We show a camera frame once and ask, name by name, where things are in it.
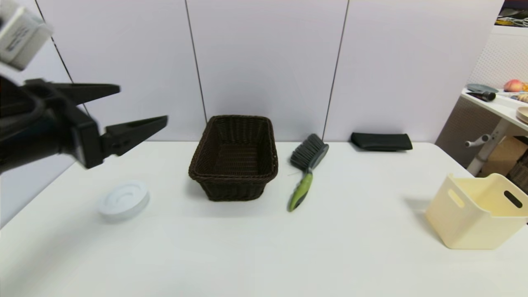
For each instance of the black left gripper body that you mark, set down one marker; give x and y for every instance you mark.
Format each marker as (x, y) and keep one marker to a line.
(78, 132)

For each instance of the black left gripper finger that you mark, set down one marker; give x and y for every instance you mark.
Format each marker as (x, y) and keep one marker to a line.
(86, 92)
(132, 132)

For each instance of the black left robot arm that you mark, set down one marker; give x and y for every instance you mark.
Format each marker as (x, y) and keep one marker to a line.
(16, 140)

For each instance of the white round lid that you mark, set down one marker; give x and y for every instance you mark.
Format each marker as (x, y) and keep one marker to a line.
(123, 200)

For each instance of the dark brown wicker basket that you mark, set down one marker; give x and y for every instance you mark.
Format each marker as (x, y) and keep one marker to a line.
(235, 163)

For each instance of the black folded pouch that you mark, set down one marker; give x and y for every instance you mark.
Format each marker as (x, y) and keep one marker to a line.
(381, 142)

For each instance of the grey plate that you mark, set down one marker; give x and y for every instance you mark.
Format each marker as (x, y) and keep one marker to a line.
(480, 88)

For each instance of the cream plastic storage bin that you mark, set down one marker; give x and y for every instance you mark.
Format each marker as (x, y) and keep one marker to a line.
(474, 218)

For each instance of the black handheld tool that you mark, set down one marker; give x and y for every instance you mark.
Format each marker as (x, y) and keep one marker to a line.
(483, 96)

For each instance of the white side table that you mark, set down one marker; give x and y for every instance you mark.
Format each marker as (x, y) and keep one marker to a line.
(501, 108)

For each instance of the white perforated partition panel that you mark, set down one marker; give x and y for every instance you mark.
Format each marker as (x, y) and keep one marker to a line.
(501, 57)

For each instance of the peach fruit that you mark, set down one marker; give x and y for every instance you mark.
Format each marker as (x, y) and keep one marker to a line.
(512, 86)

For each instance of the woven basket under side table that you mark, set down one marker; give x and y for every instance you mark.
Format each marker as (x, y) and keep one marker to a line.
(520, 173)

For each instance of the beige bowl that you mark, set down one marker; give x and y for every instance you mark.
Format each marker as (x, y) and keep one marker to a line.
(524, 114)

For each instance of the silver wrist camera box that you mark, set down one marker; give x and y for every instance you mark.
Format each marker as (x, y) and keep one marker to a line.
(20, 35)

